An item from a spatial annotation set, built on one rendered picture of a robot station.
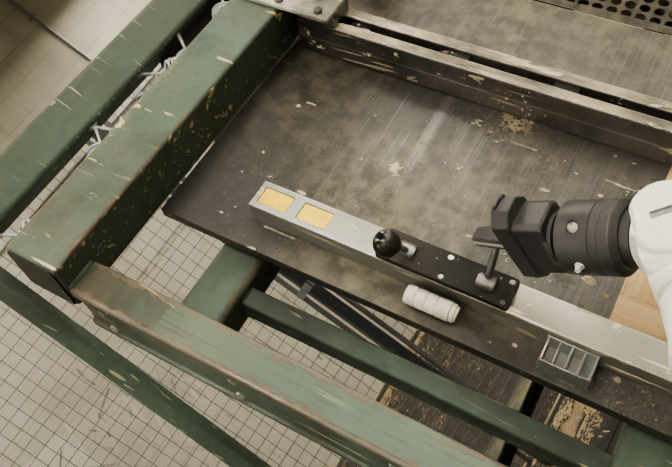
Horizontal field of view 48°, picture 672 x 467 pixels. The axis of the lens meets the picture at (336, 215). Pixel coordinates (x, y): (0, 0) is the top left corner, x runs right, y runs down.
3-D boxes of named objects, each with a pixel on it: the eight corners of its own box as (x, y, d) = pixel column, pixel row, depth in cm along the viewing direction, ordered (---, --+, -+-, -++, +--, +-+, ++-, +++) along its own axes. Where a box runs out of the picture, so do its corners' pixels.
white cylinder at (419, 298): (402, 306, 108) (453, 328, 105) (401, 296, 106) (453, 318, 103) (411, 289, 109) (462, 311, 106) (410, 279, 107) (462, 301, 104)
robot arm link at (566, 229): (476, 234, 89) (567, 234, 80) (507, 175, 93) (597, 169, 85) (523, 300, 95) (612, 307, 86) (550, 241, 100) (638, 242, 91)
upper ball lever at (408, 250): (416, 268, 108) (390, 261, 95) (392, 258, 109) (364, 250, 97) (426, 243, 108) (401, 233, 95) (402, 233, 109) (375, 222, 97)
